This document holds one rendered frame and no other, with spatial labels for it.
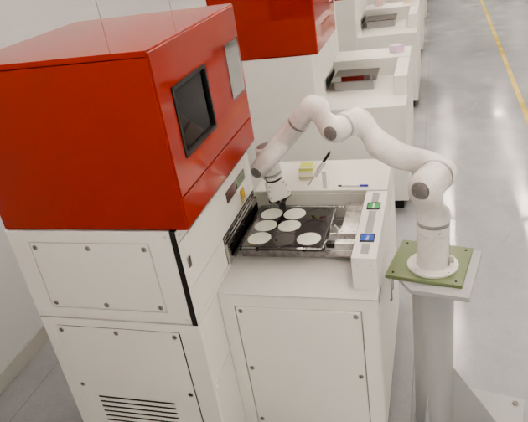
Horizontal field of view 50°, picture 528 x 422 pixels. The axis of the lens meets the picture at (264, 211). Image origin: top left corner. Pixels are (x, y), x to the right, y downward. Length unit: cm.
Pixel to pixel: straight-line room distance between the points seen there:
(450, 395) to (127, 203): 158
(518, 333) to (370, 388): 113
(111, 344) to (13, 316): 129
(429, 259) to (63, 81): 141
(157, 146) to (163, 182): 12
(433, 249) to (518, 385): 105
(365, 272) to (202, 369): 73
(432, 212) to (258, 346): 89
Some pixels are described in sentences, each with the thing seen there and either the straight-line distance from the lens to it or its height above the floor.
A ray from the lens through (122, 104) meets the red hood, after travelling 178.
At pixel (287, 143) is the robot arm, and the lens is 234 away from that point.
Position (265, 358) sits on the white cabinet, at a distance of 241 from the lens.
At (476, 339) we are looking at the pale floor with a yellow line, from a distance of 322.
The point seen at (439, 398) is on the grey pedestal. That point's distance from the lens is 262.
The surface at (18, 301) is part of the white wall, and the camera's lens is 360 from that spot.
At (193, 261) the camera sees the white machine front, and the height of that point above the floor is 105.
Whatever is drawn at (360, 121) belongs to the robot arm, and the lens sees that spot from 218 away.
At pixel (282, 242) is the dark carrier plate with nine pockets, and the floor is 90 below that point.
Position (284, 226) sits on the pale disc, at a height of 90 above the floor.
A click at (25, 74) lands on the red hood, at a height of 178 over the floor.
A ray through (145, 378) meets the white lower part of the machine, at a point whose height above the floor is 53.
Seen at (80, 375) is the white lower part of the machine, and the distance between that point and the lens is 261.
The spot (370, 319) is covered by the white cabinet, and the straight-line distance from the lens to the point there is 217.
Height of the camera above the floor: 210
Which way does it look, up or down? 27 degrees down
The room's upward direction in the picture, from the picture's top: 9 degrees counter-clockwise
